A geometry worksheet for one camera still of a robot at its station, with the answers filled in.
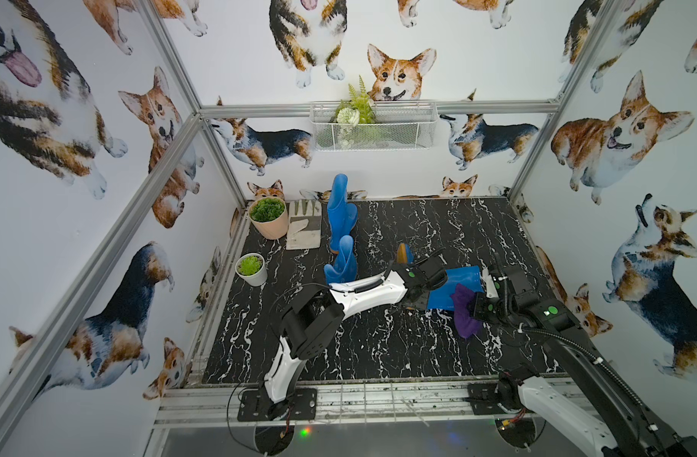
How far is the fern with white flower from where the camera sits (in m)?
0.82

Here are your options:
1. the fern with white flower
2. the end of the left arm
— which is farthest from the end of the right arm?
the fern with white flower

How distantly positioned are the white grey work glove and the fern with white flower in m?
0.37

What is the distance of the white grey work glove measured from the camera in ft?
3.58

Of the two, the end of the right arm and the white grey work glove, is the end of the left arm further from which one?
the white grey work glove

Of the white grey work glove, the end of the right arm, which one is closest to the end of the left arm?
the end of the right arm
